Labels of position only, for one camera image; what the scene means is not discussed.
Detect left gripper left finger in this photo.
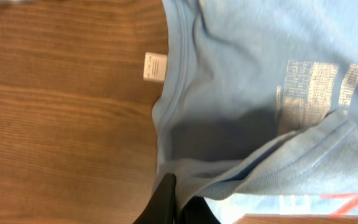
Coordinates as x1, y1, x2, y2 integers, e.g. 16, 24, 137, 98
134, 173, 176, 224

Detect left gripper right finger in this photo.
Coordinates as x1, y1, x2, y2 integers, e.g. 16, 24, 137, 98
180, 197, 220, 224

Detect light blue printed t-shirt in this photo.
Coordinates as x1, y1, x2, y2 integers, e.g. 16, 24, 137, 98
152, 0, 358, 223

